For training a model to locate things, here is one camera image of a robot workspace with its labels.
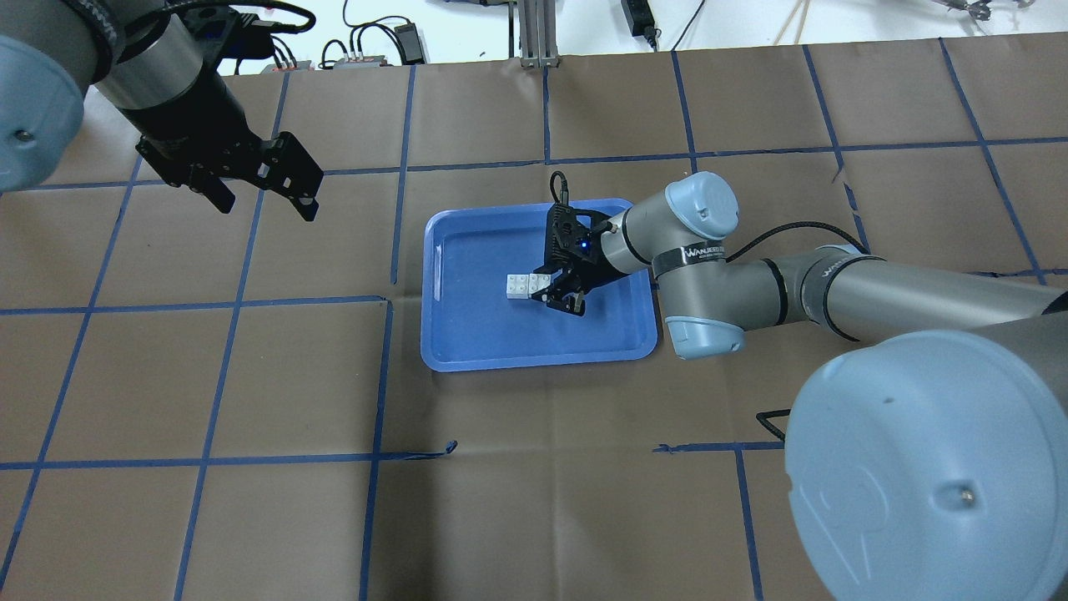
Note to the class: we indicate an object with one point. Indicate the blue plastic tray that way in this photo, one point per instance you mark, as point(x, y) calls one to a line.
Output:
point(469, 323)

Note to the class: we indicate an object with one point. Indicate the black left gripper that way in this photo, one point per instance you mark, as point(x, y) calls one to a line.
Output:
point(193, 110)

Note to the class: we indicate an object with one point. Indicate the black power adapter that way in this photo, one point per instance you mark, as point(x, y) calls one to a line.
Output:
point(639, 18)

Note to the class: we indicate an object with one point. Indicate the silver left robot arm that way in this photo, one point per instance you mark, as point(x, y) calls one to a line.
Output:
point(156, 63)

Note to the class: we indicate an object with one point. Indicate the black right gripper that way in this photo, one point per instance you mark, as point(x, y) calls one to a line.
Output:
point(594, 264)

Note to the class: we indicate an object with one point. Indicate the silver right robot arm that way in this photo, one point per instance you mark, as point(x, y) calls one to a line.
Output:
point(929, 464)

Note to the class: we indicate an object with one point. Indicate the aluminium frame post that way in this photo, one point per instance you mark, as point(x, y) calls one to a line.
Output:
point(538, 34)

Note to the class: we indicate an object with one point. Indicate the white block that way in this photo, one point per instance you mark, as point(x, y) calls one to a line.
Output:
point(517, 287)
point(536, 283)

